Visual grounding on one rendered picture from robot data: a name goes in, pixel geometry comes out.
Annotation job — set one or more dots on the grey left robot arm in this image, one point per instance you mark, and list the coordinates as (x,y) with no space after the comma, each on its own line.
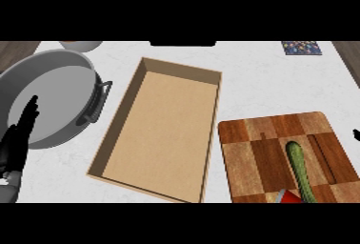
(8,189)

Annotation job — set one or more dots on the cardboard box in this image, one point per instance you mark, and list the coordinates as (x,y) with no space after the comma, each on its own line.
(160,130)

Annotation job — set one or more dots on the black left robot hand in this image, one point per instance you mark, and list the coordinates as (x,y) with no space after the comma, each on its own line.
(18,136)

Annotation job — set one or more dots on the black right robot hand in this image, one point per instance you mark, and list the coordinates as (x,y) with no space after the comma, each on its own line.
(357,135)

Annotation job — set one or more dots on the grey bowl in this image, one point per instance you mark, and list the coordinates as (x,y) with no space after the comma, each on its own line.
(80,45)

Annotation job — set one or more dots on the wooden cutting board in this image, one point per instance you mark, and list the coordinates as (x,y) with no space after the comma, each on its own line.
(263,155)

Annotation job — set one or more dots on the red knife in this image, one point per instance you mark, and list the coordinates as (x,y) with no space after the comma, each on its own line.
(289,197)

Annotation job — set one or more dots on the green squash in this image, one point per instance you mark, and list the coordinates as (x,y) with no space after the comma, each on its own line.
(300,168)

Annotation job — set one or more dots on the grey metal pot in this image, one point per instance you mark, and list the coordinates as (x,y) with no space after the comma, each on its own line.
(52,95)

